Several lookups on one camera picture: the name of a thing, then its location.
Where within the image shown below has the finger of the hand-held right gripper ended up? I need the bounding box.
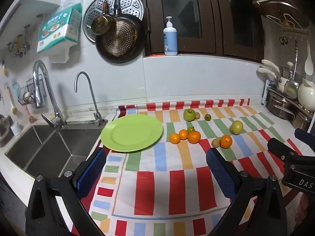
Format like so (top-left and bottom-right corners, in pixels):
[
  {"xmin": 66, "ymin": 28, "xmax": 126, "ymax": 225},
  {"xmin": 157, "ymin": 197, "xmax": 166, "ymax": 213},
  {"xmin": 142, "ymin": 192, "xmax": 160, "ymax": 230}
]
[
  {"xmin": 268, "ymin": 138, "xmax": 315, "ymax": 176},
  {"xmin": 295, "ymin": 128, "xmax": 315, "ymax": 150}
]

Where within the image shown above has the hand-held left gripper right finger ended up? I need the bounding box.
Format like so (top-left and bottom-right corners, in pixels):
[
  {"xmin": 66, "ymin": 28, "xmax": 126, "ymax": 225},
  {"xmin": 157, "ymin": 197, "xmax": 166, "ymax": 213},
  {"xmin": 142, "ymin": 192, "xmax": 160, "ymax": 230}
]
[{"xmin": 206, "ymin": 148, "xmax": 288, "ymax": 236}]

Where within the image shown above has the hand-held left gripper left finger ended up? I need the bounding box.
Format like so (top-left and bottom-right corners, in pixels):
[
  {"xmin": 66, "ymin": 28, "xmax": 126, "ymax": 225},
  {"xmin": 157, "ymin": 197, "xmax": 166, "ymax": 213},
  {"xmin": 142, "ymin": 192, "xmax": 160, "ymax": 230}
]
[{"xmin": 25, "ymin": 147, "xmax": 107, "ymax": 236}]

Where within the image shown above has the green plate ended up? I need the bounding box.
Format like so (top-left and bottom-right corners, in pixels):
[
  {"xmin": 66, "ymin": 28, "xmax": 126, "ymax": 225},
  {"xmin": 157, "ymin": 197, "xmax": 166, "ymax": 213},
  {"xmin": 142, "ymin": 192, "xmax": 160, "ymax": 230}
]
[{"xmin": 100, "ymin": 114, "xmax": 164, "ymax": 153}]

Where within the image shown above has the small steel pot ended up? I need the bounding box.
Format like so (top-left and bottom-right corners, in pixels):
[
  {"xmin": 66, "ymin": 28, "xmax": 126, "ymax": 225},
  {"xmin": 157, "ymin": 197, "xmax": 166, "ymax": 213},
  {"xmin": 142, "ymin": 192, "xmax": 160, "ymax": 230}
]
[{"xmin": 292, "ymin": 111, "xmax": 314, "ymax": 131}]

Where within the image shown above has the large steel pot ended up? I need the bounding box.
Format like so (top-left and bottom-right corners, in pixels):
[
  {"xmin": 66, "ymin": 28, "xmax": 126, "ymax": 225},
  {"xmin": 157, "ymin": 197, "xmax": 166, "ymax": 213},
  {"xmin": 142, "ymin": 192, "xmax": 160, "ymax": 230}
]
[{"xmin": 267, "ymin": 91, "xmax": 296, "ymax": 120}]

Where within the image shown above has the white ceramic pitcher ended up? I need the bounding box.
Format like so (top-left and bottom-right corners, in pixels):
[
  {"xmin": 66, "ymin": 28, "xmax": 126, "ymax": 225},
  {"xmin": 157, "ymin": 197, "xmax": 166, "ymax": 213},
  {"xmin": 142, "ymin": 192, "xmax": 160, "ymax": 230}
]
[{"xmin": 298, "ymin": 77, "xmax": 315, "ymax": 111}]

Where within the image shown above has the stainless steel sink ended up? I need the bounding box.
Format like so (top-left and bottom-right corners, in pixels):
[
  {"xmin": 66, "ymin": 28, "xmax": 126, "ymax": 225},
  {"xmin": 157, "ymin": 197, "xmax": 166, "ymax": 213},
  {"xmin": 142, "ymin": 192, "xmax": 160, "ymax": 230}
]
[{"xmin": 4, "ymin": 124, "xmax": 104, "ymax": 180}]

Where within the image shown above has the steel ladle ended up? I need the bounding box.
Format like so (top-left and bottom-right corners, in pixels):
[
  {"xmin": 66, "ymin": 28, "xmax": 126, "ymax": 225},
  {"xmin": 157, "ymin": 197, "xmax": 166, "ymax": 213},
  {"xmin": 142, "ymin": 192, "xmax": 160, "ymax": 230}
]
[{"xmin": 284, "ymin": 38, "xmax": 299, "ymax": 99}]

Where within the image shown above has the yellow-green apple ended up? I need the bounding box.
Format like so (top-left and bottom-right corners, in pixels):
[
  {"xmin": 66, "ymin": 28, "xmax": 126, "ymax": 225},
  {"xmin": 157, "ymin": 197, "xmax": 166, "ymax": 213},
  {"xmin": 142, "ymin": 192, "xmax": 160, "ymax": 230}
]
[{"xmin": 230, "ymin": 120, "xmax": 244, "ymax": 135}]

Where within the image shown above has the colourful striped mat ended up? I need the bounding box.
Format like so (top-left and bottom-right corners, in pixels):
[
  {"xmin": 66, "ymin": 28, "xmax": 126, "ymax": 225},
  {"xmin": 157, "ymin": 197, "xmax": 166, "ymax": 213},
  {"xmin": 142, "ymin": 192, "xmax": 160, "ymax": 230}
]
[{"xmin": 71, "ymin": 98, "xmax": 315, "ymax": 236}]

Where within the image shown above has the green apple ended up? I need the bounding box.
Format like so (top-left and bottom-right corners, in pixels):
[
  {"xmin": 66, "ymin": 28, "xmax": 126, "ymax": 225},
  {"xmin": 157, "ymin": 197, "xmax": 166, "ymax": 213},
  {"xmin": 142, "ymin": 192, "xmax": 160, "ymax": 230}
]
[{"xmin": 183, "ymin": 109, "xmax": 196, "ymax": 122}]

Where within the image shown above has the white spatula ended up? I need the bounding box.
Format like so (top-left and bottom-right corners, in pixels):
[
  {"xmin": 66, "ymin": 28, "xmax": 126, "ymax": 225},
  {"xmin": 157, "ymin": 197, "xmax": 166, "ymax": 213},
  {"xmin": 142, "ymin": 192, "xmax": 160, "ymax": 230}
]
[{"xmin": 305, "ymin": 41, "xmax": 314, "ymax": 75}]

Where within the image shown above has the slim gooseneck faucet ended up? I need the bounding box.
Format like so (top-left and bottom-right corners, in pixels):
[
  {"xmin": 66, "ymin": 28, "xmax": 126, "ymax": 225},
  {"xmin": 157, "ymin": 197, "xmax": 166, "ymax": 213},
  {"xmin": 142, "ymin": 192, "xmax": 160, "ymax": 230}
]
[{"xmin": 74, "ymin": 71, "xmax": 108, "ymax": 128}]

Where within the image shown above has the large chrome faucet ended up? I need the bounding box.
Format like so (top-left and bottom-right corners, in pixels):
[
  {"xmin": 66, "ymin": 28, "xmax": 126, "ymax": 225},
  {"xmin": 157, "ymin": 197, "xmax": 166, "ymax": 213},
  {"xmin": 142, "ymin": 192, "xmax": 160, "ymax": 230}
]
[{"xmin": 33, "ymin": 60, "xmax": 67, "ymax": 128}]

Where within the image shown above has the black frying pan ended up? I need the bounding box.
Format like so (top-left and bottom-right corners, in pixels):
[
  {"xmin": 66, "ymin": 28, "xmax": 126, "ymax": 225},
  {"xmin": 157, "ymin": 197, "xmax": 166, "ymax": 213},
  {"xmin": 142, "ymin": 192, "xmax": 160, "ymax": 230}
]
[{"xmin": 95, "ymin": 0, "xmax": 146, "ymax": 64}]

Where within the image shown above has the brass perforated strainer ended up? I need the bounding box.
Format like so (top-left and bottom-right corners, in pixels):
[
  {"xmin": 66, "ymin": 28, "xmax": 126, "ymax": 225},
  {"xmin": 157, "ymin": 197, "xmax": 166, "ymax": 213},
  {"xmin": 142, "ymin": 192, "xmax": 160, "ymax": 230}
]
[{"xmin": 102, "ymin": 20, "xmax": 138, "ymax": 56}]

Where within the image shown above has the white pump bottle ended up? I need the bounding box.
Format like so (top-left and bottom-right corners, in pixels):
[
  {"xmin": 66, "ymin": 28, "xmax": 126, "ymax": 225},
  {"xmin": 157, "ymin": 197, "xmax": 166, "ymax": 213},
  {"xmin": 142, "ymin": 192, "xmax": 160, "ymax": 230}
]
[{"xmin": 163, "ymin": 16, "xmax": 178, "ymax": 56}]

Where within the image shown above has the small copper pot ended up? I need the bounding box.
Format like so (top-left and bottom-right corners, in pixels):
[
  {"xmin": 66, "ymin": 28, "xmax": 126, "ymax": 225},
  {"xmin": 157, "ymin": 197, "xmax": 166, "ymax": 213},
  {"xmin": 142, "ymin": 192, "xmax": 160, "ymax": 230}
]
[{"xmin": 91, "ymin": 0, "xmax": 117, "ymax": 36}]

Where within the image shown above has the green paper towel pack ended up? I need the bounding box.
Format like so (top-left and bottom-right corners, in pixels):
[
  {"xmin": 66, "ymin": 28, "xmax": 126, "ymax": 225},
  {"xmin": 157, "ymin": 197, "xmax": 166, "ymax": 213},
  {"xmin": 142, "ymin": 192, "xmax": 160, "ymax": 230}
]
[{"xmin": 36, "ymin": 2, "xmax": 83, "ymax": 63}]

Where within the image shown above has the round steel steamer tray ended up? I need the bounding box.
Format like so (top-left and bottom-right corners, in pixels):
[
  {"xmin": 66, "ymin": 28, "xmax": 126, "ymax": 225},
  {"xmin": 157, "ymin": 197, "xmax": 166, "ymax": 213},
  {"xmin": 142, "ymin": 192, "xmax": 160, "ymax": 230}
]
[{"xmin": 82, "ymin": 0, "xmax": 144, "ymax": 45}]

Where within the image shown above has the cream-handled saucepan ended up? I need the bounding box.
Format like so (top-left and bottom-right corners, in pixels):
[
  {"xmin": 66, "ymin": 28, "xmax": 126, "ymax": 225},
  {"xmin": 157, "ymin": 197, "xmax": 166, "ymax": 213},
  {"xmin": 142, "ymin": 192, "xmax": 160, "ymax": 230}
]
[
  {"xmin": 261, "ymin": 59, "xmax": 286, "ymax": 84},
  {"xmin": 257, "ymin": 67, "xmax": 286, "ymax": 90}
]

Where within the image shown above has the black wire basket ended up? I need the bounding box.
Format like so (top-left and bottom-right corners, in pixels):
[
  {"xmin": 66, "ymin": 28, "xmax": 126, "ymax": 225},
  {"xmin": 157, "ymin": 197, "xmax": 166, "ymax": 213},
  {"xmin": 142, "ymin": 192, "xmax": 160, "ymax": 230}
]
[{"xmin": 18, "ymin": 79, "xmax": 47, "ymax": 106}]

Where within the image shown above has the dark wooden window frame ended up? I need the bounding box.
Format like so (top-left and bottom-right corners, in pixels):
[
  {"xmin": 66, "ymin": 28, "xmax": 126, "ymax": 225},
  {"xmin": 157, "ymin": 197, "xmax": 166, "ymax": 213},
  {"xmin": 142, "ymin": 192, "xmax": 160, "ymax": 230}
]
[{"xmin": 138, "ymin": 0, "xmax": 266, "ymax": 63}]

